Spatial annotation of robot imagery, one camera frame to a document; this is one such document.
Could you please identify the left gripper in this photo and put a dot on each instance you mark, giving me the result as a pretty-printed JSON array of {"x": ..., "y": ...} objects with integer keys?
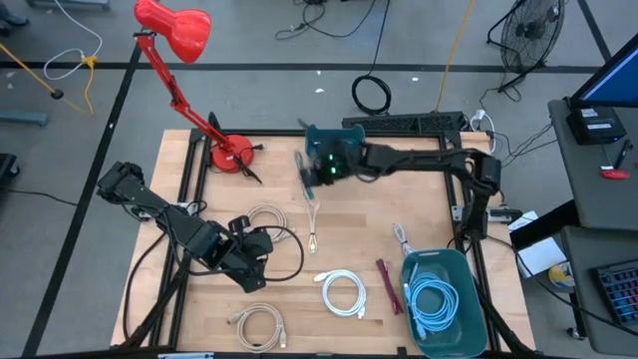
[{"x": 249, "y": 259}]

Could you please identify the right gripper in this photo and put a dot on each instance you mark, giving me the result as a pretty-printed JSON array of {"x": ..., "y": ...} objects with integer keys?
[{"x": 334, "y": 162}]

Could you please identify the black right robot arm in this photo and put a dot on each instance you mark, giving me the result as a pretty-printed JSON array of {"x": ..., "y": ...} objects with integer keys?
[{"x": 423, "y": 158}]

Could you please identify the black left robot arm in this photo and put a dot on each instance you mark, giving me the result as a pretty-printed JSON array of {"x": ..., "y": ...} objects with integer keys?
[{"x": 189, "y": 234}]

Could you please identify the small teal bin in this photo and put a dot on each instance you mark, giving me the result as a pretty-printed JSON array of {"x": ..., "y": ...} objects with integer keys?
[{"x": 344, "y": 133}]

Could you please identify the black perforated bar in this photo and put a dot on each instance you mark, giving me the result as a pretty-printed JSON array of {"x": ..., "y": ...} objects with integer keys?
[{"x": 399, "y": 122}]

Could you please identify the white paper sheet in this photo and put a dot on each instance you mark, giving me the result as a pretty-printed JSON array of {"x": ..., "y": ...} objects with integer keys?
[
  {"x": 541, "y": 256},
  {"x": 523, "y": 222}
]

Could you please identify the red desk lamp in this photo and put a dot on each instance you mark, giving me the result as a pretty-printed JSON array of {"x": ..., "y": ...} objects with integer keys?
[{"x": 174, "y": 30}]

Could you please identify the large teal bin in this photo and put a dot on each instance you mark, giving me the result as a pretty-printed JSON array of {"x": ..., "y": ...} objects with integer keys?
[{"x": 463, "y": 344}]

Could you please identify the black floor fan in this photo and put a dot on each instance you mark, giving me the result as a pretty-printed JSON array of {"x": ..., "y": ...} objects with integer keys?
[{"x": 531, "y": 30}]

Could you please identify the yellow blue round object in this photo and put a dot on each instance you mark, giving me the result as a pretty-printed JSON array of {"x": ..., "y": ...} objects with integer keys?
[{"x": 560, "y": 276}]

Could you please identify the black floor puck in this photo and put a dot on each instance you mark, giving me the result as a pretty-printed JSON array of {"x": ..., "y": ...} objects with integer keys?
[{"x": 56, "y": 94}]

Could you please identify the grey desk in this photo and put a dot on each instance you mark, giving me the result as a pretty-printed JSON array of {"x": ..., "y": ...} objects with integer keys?
[
  {"x": 588, "y": 189},
  {"x": 583, "y": 249}
]

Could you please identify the black box device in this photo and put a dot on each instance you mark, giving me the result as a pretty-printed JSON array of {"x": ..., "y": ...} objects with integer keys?
[{"x": 595, "y": 122}]

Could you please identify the grey furniture foot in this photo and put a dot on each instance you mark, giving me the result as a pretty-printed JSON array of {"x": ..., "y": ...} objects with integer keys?
[{"x": 22, "y": 118}]

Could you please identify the small red object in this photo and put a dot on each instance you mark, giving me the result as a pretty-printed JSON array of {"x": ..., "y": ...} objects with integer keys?
[{"x": 615, "y": 174}]

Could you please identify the black pen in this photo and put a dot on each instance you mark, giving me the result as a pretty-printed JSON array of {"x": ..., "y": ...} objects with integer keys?
[{"x": 622, "y": 154}]

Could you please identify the computer monitor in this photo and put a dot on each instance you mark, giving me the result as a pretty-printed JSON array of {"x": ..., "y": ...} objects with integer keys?
[{"x": 613, "y": 80}]

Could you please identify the keyboard with colourful keys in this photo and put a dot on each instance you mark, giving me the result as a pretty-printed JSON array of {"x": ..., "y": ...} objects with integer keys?
[{"x": 620, "y": 289}]

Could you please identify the person's foot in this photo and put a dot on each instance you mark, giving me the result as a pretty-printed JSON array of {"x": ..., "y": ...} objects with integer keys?
[{"x": 12, "y": 20}]

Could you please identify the black aluminium table frame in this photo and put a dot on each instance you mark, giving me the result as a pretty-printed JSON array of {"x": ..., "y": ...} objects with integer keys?
[{"x": 279, "y": 133}]

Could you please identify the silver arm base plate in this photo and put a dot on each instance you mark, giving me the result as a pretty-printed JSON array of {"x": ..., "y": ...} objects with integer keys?
[
  {"x": 144, "y": 214},
  {"x": 457, "y": 214}
]

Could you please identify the silver bracket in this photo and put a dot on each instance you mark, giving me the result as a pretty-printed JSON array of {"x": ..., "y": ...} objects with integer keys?
[{"x": 184, "y": 356}]

